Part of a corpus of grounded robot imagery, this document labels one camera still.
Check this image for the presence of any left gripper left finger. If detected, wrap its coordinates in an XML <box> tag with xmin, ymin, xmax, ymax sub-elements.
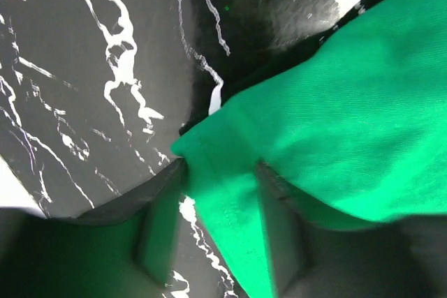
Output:
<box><xmin>1</xmin><ymin>158</ymin><xmax>186</xmax><ymax>297</ymax></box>

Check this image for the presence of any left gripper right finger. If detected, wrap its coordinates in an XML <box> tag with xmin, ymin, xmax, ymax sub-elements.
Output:
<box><xmin>255</xmin><ymin>162</ymin><xmax>446</xmax><ymax>297</ymax></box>

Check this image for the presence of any green t shirt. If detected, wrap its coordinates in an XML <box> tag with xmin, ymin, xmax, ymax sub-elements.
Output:
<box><xmin>173</xmin><ymin>0</ymin><xmax>446</xmax><ymax>297</ymax></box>

